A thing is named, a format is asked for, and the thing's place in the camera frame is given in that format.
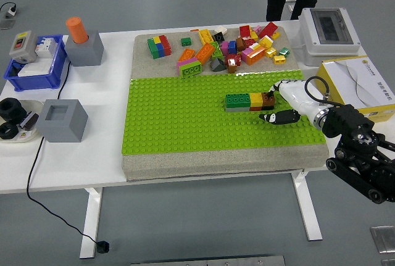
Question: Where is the white circuit breaker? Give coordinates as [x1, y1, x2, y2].
[34, 36, 59, 59]

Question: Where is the white flat panel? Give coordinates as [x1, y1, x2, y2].
[17, 60, 52, 77]

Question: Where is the blue stacked toy brick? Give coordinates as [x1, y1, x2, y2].
[153, 42, 166, 59]

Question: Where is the large orange toy brick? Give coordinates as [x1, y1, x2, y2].
[245, 45, 267, 65]

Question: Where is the long metal floor plate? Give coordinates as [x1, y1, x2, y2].
[130, 255, 286, 266]

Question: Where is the yellow and white brick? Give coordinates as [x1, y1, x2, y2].
[258, 35, 274, 49]

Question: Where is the large pink toy brick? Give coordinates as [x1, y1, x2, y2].
[176, 57, 200, 74]

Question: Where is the white plate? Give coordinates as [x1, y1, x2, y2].
[0, 99, 46, 144]

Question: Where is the long yellow toy brick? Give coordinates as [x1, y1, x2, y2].
[197, 28, 215, 45]

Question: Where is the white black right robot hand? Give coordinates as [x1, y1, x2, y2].
[258, 80, 326, 125]

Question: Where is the large lime toy brick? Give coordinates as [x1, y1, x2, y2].
[180, 62, 203, 79]

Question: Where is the red stacked toy brick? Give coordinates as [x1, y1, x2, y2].
[158, 34, 173, 57]

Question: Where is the green stacked toy brick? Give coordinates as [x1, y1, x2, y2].
[146, 37, 159, 60]

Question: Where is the white electrical enclosure box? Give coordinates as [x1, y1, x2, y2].
[291, 7, 362, 67]

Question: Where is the small black nut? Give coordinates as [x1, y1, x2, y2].
[0, 123, 20, 140]

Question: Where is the long red toy brick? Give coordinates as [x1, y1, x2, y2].
[258, 21, 280, 39]

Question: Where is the dark red round brick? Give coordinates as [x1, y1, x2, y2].
[224, 53, 243, 67]

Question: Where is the grey block with square recess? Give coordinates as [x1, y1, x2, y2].
[36, 99, 89, 143]

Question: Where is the grey block with round hole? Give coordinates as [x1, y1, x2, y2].
[64, 29, 104, 67]

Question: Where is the green studded baseplate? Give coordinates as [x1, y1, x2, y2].
[120, 69, 327, 156]

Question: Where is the black plug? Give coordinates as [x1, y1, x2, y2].
[96, 239, 111, 254]

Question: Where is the blue plastic bin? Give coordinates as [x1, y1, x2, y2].
[3, 33, 69, 92]

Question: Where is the metal floor box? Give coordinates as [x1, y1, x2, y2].
[370, 225, 395, 253]

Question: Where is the large black nut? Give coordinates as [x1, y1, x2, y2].
[0, 98, 23, 122]

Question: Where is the grey-brown mat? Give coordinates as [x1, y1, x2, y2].
[122, 27, 330, 182]

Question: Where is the white floor socket with cord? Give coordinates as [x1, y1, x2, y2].
[0, 2, 20, 19]

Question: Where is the dark grey sloped brick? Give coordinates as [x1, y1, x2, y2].
[210, 57, 227, 73]

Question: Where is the small dark block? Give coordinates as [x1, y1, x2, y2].
[19, 110, 40, 131]

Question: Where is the grey switch box red button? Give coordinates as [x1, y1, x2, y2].
[9, 30, 39, 64]

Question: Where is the yellow white cardboard box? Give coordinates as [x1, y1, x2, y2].
[317, 56, 395, 125]

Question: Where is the white table leg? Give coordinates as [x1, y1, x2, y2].
[79, 187, 104, 260]
[291, 168, 323, 243]

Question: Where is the black power cord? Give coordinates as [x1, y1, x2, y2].
[26, 59, 102, 245]

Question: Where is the orange cylinder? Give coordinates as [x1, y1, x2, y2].
[65, 16, 91, 45]

